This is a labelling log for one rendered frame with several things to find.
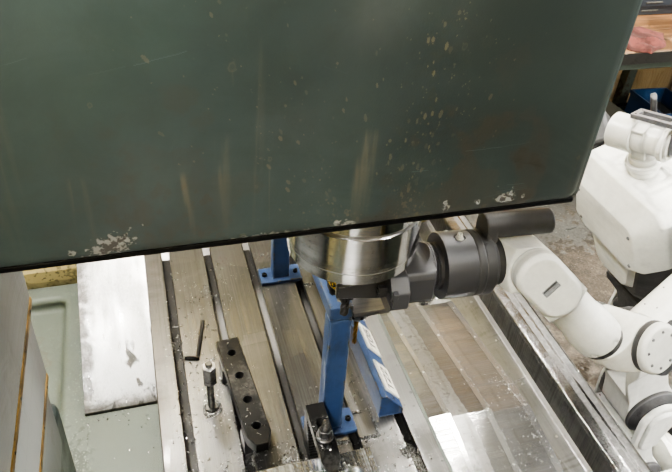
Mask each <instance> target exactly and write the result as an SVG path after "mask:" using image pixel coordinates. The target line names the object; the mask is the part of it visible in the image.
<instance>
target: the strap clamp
mask: <svg viewBox="0 0 672 472"><path fill-rule="evenodd" d="M327 416H328V415H327V412H326V409H325V406H324V403H323V402H319V403H314V404H309V405H305V418H304V436H303V442H304V446H305V449H306V453H307V456H308V460H311V459H316V458H319V461H320V464H321V467H322V468H323V469H324V470H325V471H326V472H339V467H340V461H341V456H340V452H339V448H338V445H337V442H336V439H335V436H334V433H333V430H332V427H331V424H330V421H329V418H326V417H327ZM325 420H326V421H325ZM313 426H315V427H313ZM314 430H315V431H316V432H315V431H314ZM332 433H333V434H332ZM317 435H318V436H319V438H318V437H316V436H317ZM320 439H321V440H320ZM319 440H320V441H319ZM332 442H333V443H332ZM328 443H329V446H330V448H329V449H327V446H328ZM321 445H322V446H323V447H321ZM336 446H337V447H336ZM319 448H320V449H319ZM322 448H324V449H325V450H324V449H322ZM330 449H331V451H329V450H330Z"/></svg>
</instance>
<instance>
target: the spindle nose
mask: <svg viewBox="0 0 672 472"><path fill-rule="evenodd" d="M421 222H422V221H416V222H408V223H400V224H392V225H384V226H376V227H368V228H360V229H352V230H344V231H336V232H328V233H320V234H312V235H304V236H296V237H288V238H287V247H288V250H289V253H290V255H291V256H292V258H293V259H294V260H295V262H296V263H297V264H298V265H299V266H300V267H302V268H303V269H304V270H306V271H307V272H309V273H311V274H312V275H314V276H317V277H319V278H321V279H324V280H327V281H330V282H334V283H338V284H345V285H368V284H374V283H379V282H382V281H386V280H388V279H391V278H393V277H395V276H397V275H398V274H400V273H401V272H402V271H404V270H405V269H406V268H407V267H408V266H409V264H410V263H411V261H412V259H413V256H414V252H415V250H416V248H417V244H418V239H419V233H420V228H421Z"/></svg>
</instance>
